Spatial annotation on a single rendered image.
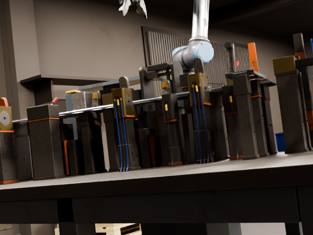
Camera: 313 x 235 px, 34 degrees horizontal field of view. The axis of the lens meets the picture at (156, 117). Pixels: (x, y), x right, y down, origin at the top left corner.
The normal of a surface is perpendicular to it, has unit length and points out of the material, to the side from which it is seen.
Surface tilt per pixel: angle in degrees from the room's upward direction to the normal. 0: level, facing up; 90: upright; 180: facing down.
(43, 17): 90
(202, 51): 97
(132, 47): 90
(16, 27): 90
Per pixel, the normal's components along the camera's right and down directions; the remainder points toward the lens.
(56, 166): 0.91, -0.14
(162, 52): 0.76, -0.14
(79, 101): -0.39, -0.03
